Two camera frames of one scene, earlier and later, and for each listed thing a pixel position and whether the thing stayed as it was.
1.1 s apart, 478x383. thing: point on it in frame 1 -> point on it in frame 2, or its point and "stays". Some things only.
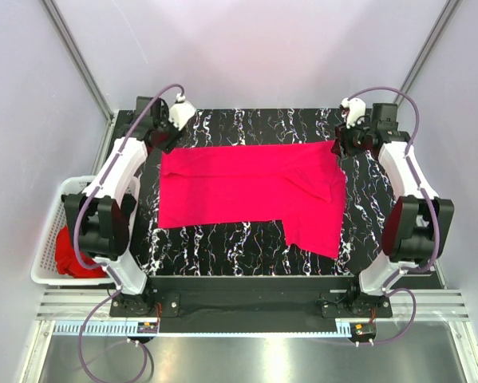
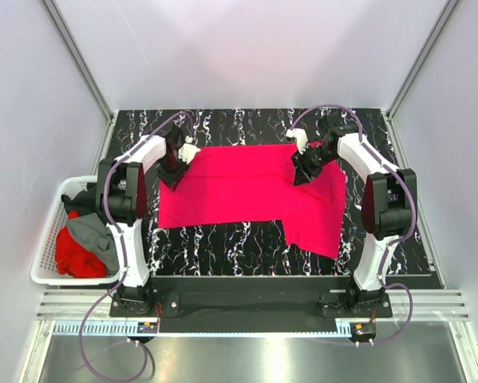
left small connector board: x=149 y=327 stays
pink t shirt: x=300 y=184 stays
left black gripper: x=175 y=135 -> x=173 y=179
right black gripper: x=341 y=145 -> x=299 y=160
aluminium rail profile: x=429 y=305 stays
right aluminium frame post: x=409 y=78 stays
